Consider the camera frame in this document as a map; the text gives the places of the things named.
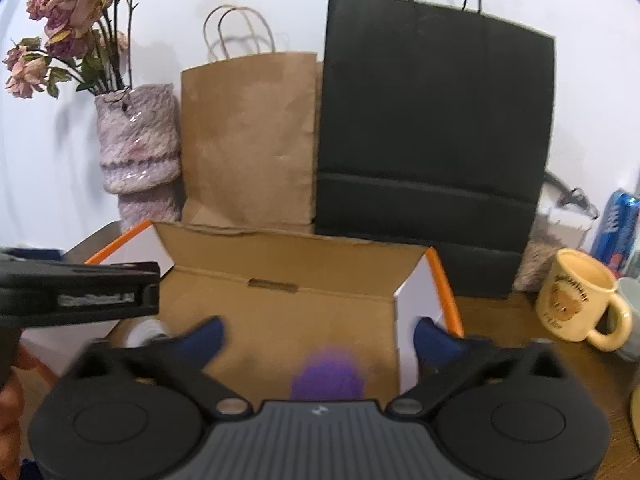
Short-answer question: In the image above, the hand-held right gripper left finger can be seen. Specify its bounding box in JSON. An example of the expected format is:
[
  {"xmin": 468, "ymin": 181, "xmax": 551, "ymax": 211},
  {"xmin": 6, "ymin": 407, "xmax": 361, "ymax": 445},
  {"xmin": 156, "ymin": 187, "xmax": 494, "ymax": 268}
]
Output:
[{"xmin": 65, "ymin": 316, "xmax": 252, "ymax": 421}]

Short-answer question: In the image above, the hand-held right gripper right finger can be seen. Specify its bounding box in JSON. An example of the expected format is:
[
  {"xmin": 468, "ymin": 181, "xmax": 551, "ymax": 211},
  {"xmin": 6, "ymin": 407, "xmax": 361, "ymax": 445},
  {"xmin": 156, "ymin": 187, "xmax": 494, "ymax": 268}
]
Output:
[{"xmin": 389, "ymin": 317, "xmax": 569, "ymax": 421}]

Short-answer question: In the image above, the red cardboard box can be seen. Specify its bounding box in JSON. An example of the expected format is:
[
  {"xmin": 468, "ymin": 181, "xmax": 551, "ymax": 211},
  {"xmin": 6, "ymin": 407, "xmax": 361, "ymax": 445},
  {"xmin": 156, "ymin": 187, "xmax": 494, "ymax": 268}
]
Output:
[{"xmin": 20, "ymin": 220, "xmax": 466, "ymax": 406}]

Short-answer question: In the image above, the purple object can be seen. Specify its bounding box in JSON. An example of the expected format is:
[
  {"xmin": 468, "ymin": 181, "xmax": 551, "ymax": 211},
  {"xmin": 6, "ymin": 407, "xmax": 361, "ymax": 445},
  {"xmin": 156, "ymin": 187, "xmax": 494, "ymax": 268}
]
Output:
[{"xmin": 292, "ymin": 346, "xmax": 366, "ymax": 402}]

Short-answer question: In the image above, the person's left hand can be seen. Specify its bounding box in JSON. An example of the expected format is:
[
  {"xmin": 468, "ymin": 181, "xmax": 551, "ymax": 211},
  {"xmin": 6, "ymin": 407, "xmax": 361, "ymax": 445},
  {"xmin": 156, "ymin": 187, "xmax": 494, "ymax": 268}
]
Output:
[{"xmin": 0, "ymin": 345, "xmax": 53, "ymax": 466}]

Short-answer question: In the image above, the white tape roll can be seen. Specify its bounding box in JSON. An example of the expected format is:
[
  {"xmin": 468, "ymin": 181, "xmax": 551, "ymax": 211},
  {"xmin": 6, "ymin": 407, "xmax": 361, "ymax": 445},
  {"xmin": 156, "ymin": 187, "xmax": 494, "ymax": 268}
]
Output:
[{"xmin": 125, "ymin": 321, "xmax": 173, "ymax": 350}]

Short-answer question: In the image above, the yellow bear mug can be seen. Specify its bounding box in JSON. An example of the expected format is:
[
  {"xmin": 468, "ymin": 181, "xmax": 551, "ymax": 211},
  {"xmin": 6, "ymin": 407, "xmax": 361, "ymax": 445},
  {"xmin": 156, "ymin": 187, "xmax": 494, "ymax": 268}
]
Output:
[{"xmin": 536, "ymin": 248, "xmax": 633, "ymax": 352}]

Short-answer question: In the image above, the pink textured vase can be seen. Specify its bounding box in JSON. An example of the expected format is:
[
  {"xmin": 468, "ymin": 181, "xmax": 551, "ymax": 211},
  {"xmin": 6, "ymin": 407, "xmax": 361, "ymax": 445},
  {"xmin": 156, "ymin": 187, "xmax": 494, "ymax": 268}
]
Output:
[{"xmin": 95, "ymin": 84, "xmax": 183, "ymax": 233}]

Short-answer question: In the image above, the clear food container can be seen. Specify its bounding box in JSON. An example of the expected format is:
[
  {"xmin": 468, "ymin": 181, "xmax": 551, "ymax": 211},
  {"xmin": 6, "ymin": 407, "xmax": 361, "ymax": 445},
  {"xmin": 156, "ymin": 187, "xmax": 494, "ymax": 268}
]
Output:
[{"xmin": 515, "ymin": 205, "xmax": 593, "ymax": 293}]

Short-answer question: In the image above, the pale grey cup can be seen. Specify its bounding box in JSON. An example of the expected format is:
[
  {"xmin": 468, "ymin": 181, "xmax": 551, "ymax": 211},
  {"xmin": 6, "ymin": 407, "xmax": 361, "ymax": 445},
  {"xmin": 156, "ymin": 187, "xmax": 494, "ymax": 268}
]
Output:
[{"xmin": 612, "ymin": 276, "xmax": 640, "ymax": 361}]

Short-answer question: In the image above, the brown paper bag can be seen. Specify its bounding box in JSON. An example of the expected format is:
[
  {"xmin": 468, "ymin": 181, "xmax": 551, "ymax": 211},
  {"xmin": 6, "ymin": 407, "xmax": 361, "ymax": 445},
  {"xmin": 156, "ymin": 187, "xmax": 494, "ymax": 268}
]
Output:
[{"xmin": 180, "ymin": 5, "xmax": 323, "ymax": 236}]

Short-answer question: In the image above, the black paper bag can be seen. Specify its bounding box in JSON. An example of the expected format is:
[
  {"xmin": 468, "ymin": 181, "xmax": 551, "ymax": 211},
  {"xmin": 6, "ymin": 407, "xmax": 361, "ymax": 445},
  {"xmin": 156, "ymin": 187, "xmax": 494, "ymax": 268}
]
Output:
[{"xmin": 315, "ymin": 0, "xmax": 557, "ymax": 301}]

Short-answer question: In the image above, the blue drink can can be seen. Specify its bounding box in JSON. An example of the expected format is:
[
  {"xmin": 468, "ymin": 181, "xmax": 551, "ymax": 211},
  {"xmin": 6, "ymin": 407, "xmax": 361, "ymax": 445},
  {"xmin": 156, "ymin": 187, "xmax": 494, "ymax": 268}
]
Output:
[{"xmin": 591, "ymin": 190, "xmax": 640, "ymax": 273}]

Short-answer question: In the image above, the dried rose bouquet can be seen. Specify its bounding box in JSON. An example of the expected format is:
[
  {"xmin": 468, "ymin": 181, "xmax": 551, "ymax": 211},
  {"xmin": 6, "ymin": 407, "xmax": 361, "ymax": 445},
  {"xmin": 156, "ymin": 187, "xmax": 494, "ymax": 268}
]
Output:
[{"xmin": 2, "ymin": 0, "xmax": 140, "ymax": 100}]

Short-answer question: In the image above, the black cable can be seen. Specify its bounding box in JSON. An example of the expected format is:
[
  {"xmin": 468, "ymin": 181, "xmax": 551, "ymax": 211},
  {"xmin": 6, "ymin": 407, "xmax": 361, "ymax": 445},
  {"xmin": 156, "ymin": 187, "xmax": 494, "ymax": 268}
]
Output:
[{"xmin": 542, "ymin": 170, "xmax": 600, "ymax": 220}]

